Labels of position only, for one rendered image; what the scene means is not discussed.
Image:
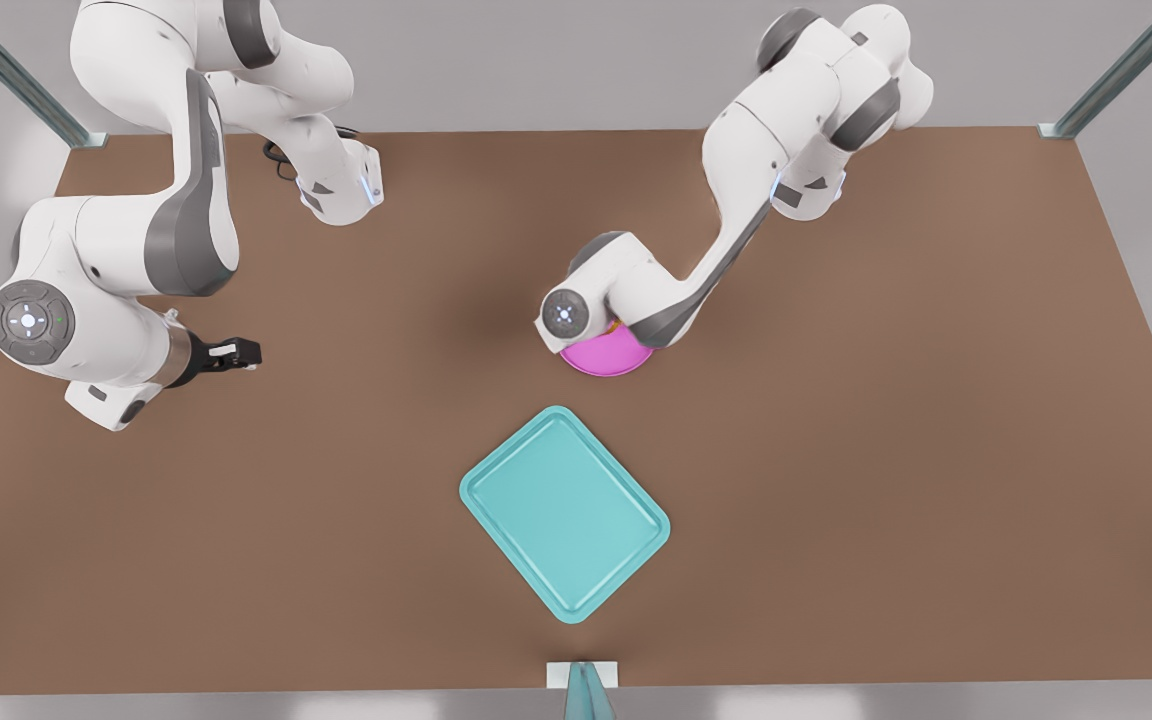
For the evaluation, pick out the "pink plate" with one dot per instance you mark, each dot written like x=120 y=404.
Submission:
x=608 y=358

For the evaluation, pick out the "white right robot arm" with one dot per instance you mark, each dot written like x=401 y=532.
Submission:
x=116 y=260

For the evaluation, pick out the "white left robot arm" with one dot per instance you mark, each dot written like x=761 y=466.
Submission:
x=766 y=150

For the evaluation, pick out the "teal tray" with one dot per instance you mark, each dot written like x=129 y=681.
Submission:
x=564 y=514

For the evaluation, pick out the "silver frame post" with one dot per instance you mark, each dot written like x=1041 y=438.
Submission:
x=21 y=75
x=1121 y=70
x=586 y=690

